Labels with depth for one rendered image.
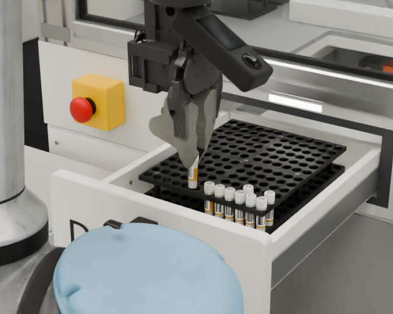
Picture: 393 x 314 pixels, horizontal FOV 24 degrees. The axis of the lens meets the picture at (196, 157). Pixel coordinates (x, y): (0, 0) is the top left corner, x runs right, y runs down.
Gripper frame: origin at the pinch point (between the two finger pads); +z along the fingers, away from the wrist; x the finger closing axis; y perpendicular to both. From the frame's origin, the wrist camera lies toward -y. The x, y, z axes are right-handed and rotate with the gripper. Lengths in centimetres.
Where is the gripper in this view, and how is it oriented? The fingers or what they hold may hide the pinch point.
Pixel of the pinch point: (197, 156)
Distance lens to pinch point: 107.0
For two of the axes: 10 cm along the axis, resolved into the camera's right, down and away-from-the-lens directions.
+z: 0.0, 9.0, 4.3
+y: -8.3, -2.3, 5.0
